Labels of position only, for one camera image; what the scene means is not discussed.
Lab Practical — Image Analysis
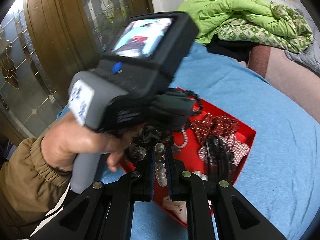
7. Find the small white pearl bracelet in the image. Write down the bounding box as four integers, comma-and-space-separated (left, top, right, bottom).
173, 127, 189, 150

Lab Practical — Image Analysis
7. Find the black beaded hair tie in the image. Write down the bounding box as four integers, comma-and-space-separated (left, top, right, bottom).
183, 89, 203, 117

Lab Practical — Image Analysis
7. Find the red white plaid scrunchie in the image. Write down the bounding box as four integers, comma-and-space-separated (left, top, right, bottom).
196, 133, 250, 166

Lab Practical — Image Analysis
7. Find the large white pearl bracelet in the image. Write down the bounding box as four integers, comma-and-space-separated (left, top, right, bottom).
153, 142, 168, 188

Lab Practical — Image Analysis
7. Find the red polka dot scrunchie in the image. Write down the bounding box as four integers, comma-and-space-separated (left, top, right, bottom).
190, 113, 239, 146

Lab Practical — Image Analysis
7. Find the black claw hair clip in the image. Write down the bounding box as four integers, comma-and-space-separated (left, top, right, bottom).
206, 136, 235, 183

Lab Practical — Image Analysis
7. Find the white cherry print scrunchie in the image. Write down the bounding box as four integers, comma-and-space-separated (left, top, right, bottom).
162, 196, 187, 224

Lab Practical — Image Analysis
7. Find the brown jacket forearm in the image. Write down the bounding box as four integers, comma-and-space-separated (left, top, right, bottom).
1, 138, 71, 239

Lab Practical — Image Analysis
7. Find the red jewelry box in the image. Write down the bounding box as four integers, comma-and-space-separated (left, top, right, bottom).
118, 87, 257, 229

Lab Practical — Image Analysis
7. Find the person left hand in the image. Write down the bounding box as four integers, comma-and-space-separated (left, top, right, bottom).
41, 112, 141, 172

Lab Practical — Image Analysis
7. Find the blue towel cloth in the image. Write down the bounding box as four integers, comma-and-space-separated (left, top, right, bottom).
56, 42, 320, 240

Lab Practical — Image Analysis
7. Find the wooden glass door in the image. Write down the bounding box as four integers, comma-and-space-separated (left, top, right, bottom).
1, 0, 153, 145

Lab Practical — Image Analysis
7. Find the green quilted blanket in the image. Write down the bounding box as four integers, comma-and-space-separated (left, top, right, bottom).
178, 0, 313, 53

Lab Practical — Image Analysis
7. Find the grey quilted pillow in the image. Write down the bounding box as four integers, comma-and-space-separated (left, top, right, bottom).
285, 9, 320, 74

